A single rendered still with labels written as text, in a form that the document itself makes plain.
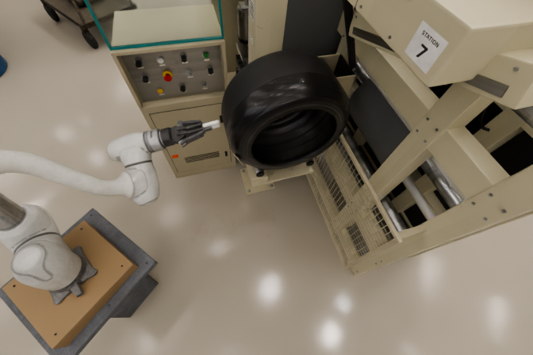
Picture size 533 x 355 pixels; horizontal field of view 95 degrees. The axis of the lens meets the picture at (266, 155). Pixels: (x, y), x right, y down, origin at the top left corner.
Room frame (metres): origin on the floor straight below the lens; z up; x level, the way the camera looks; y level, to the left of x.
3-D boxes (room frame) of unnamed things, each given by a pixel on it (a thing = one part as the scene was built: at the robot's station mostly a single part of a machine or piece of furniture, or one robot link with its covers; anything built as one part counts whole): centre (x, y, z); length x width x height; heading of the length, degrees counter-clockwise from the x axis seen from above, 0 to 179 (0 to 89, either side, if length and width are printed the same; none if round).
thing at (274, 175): (0.83, -0.05, 0.80); 0.37 x 0.36 x 0.02; 111
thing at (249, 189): (1.06, 0.06, 0.01); 0.27 x 0.27 x 0.02; 21
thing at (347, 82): (1.17, -0.32, 1.05); 0.20 x 0.15 x 0.30; 21
